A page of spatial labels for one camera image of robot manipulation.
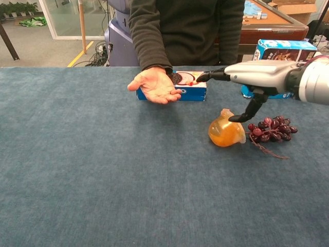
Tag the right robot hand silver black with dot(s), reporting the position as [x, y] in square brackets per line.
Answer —
[259, 73]

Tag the person's open right hand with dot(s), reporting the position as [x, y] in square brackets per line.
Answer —
[154, 85]

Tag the orange jelly cup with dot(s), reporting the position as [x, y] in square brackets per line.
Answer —
[223, 133]

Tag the person's left forearm black sleeve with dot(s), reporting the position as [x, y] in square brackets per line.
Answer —
[231, 31]

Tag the person's right forearm black sleeve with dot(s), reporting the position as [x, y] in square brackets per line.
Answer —
[151, 43]

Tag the blue chocolate cookie box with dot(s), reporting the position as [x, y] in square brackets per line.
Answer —
[277, 51]

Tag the blue oreo cookie box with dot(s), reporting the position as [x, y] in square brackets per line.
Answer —
[192, 94]

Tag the blue grey machine base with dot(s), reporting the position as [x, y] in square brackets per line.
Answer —
[118, 43]

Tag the bunch of purple grapes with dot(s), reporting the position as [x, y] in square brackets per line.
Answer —
[275, 128]

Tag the blue white boxes pile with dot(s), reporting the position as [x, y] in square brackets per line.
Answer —
[254, 11]

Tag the person's torso black sweater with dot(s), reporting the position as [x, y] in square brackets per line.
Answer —
[195, 28]

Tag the brown cardboard box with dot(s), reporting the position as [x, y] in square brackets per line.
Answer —
[295, 9]

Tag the black tripod stand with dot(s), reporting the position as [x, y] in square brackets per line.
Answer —
[318, 23]

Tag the wooden pole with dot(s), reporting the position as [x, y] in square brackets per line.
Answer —
[82, 25]

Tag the blue table cloth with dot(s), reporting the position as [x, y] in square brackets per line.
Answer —
[102, 167]

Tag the green cloth on floor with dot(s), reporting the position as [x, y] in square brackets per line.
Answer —
[33, 21]

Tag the black slanted table leg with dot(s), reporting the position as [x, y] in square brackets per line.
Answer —
[9, 41]

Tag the row of potted plants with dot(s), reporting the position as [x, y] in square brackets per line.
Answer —
[18, 9]

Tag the white glass door frame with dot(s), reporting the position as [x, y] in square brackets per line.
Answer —
[51, 25]

